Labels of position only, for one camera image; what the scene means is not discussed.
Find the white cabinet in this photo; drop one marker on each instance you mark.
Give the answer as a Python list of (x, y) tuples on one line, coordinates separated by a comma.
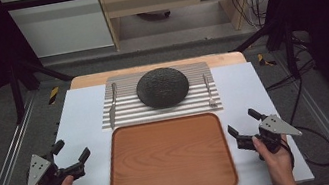
[(63, 25)]

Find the silver table knife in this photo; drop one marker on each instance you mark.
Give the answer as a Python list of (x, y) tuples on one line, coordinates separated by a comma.
[(113, 109)]

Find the white table board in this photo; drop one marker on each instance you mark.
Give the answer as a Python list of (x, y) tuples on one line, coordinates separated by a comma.
[(82, 119)]

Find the black metal stand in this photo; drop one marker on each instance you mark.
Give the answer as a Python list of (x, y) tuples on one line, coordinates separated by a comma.
[(290, 51), (17, 97)]

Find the brown wooden tray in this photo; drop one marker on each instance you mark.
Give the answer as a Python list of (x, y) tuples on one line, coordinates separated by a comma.
[(170, 159)]

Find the dark textured round plate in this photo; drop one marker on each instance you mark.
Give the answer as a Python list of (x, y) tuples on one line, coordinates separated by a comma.
[(162, 87)]

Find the silver fork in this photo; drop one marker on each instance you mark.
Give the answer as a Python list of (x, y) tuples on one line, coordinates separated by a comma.
[(208, 90)]

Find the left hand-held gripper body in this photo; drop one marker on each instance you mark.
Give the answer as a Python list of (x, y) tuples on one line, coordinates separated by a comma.
[(46, 174)]

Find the light wooden table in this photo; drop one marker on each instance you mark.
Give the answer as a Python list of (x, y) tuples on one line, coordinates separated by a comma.
[(89, 80)]

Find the person's right hand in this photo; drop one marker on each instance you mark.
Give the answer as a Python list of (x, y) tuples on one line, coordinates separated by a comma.
[(279, 163)]

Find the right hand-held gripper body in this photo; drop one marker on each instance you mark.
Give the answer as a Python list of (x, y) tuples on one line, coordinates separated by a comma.
[(272, 132)]

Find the grey striped placemat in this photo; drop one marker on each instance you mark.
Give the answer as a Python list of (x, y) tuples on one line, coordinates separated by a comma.
[(128, 112)]

